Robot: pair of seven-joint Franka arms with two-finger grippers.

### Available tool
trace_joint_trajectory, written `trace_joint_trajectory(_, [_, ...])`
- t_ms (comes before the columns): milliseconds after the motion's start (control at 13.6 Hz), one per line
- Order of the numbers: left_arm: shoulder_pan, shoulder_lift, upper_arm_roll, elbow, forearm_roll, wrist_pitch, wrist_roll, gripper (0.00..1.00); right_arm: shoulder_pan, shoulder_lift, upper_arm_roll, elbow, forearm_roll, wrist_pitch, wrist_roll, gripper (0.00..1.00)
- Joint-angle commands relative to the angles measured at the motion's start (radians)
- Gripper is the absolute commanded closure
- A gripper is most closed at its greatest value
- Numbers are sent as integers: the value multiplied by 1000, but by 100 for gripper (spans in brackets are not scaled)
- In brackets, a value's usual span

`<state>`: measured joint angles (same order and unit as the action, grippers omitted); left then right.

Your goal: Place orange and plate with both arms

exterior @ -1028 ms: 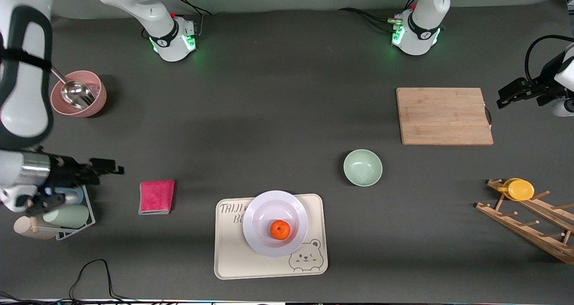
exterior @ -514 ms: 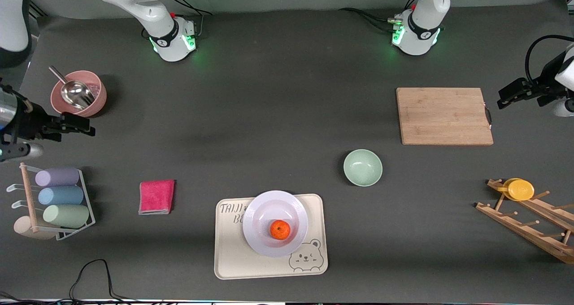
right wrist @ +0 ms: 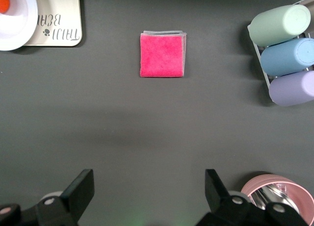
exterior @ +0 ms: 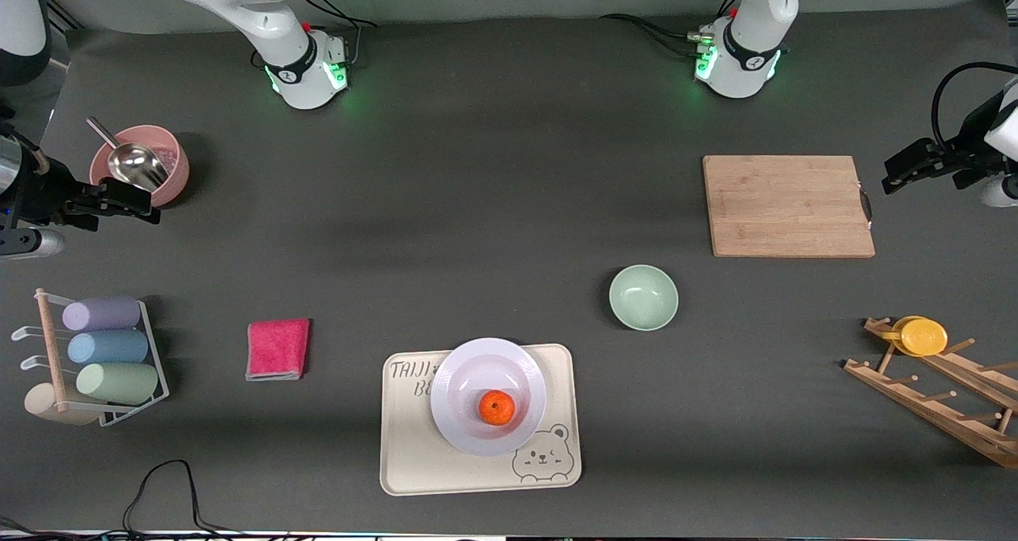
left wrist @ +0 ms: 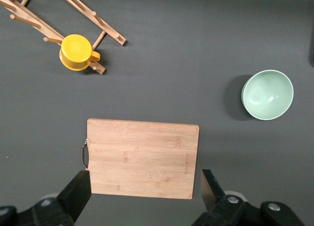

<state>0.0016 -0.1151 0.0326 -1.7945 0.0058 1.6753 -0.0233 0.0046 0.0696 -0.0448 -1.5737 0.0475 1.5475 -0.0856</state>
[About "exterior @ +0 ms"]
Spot yellow cup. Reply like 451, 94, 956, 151
881, 316, 949, 357

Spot beige bear print tray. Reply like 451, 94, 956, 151
380, 344, 582, 496

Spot black left arm base cables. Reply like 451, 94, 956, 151
598, 0, 744, 58

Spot pink folded cloth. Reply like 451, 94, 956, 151
246, 318, 311, 382

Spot wooden peg drying rack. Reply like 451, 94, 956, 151
843, 317, 1018, 469

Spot blue cup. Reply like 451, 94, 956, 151
67, 330, 150, 365

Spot lavender round plate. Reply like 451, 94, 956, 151
430, 338, 548, 457

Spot wooden cutting board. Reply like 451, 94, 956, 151
702, 155, 876, 259

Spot light green bowl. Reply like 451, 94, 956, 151
609, 265, 679, 332

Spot black cable loop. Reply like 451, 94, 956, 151
0, 459, 239, 541

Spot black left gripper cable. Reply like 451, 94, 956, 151
931, 62, 1018, 148

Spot green cup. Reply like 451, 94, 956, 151
76, 362, 159, 406

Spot black arm base cables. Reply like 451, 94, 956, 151
598, 0, 744, 58
298, 0, 379, 66

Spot purple cup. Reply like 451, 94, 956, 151
62, 296, 142, 333

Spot beige cup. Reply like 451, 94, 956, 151
24, 383, 100, 426

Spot orange fruit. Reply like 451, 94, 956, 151
479, 391, 516, 426

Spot black right arm base cables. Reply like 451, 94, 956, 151
298, 0, 379, 66

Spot white wire cup rack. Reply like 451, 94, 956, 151
11, 288, 170, 428

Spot metal scoop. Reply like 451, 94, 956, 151
86, 117, 169, 193

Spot pink bowl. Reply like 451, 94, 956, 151
89, 125, 191, 209

